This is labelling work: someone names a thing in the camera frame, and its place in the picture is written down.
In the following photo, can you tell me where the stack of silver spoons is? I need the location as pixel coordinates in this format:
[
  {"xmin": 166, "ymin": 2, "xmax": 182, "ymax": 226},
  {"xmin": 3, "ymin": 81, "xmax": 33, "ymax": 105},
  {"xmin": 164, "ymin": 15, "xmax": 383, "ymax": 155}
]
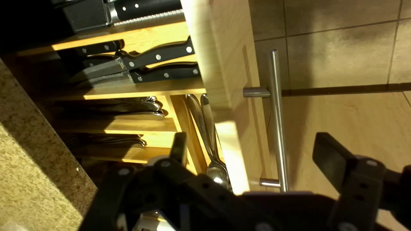
[{"xmin": 186, "ymin": 93, "xmax": 231, "ymax": 190}]

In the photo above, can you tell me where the silver bar drawer handle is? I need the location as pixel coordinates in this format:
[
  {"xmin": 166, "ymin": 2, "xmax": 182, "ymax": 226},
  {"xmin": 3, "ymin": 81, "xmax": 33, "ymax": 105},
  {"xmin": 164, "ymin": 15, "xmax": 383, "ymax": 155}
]
[{"xmin": 243, "ymin": 49, "xmax": 289, "ymax": 193}]

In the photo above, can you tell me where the heap of table knives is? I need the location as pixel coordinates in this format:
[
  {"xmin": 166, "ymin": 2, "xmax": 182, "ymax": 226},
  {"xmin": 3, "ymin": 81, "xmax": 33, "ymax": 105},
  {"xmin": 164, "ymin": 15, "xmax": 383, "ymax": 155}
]
[{"xmin": 54, "ymin": 95, "xmax": 169, "ymax": 118}]

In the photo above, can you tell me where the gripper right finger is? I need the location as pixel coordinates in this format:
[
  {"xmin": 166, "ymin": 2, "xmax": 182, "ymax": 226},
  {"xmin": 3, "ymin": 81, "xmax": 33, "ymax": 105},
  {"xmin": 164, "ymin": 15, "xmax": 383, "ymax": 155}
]
[{"xmin": 312, "ymin": 132, "xmax": 411, "ymax": 231}]

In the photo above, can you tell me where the heap of forks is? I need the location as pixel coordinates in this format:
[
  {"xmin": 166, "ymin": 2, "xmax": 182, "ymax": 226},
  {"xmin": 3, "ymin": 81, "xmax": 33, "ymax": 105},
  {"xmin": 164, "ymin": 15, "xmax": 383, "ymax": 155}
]
[{"xmin": 59, "ymin": 133, "xmax": 148, "ymax": 150}]

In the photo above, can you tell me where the serrated bread knife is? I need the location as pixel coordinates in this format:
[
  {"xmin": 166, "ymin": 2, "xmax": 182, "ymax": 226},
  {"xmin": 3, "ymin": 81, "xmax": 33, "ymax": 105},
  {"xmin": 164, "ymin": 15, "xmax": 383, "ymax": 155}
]
[{"xmin": 112, "ymin": 9, "xmax": 185, "ymax": 27}]

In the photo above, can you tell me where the large black handled knife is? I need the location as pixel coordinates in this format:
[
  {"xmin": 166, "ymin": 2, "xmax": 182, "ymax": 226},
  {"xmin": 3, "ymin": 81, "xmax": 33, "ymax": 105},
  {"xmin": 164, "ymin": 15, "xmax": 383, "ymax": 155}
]
[{"xmin": 51, "ymin": 0, "xmax": 183, "ymax": 32}]

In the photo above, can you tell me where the wooden cutlery tray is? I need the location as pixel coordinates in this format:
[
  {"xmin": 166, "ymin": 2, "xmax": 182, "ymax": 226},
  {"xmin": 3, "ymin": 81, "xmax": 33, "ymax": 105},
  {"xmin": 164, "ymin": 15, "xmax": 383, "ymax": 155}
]
[{"xmin": 13, "ymin": 14, "xmax": 225, "ymax": 175}]

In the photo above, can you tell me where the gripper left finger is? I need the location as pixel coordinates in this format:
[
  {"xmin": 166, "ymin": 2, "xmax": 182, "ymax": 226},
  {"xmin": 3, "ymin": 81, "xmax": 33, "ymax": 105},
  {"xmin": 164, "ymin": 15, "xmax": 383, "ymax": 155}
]
[{"xmin": 79, "ymin": 132, "xmax": 254, "ymax": 231}]

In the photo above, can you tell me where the light wooden drawer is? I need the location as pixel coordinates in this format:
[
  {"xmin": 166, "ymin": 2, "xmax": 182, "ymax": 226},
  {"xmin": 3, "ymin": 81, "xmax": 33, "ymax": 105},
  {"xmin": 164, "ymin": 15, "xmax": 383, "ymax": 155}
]
[{"xmin": 0, "ymin": 0, "xmax": 289, "ymax": 196}]

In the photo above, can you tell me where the black handled steak knife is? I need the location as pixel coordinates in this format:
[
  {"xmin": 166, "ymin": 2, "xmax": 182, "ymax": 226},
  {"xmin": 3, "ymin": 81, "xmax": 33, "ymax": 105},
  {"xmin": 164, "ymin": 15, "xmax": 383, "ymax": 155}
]
[
  {"xmin": 68, "ymin": 36, "xmax": 195, "ymax": 83},
  {"xmin": 75, "ymin": 62, "xmax": 201, "ymax": 89},
  {"xmin": 56, "ymin": 39, "xmax": 125, "ymax": 61}
]

